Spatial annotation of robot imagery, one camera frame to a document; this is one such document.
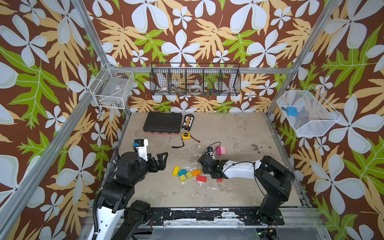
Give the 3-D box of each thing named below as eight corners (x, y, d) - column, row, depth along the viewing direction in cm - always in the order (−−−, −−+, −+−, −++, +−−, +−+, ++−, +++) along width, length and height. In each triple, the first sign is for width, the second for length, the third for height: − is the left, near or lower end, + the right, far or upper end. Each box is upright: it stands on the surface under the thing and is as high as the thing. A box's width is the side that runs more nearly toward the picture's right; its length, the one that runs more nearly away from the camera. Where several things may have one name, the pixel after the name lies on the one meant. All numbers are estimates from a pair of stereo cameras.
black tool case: (143, 135, 108) (142, 131, 104) (148, 115, 120) (147, 111, 117) (180, 135, 108) (180, 131, 104) (181, 115, 120) (181, 111, 117)
